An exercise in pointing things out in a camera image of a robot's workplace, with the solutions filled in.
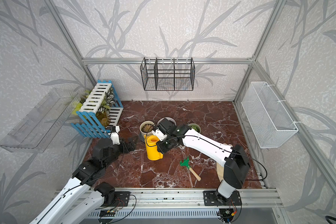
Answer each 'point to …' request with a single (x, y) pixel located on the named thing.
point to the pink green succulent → (145, 127)
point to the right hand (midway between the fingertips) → (158, 148)
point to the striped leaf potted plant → (103, 112)
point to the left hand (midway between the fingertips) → (132, 137)
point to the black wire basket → (168, 73)
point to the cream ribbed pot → (143, 122)
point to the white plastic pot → (169, 118)
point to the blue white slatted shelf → (89, 122)
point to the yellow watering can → (152, 152)
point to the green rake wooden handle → (186, 163)
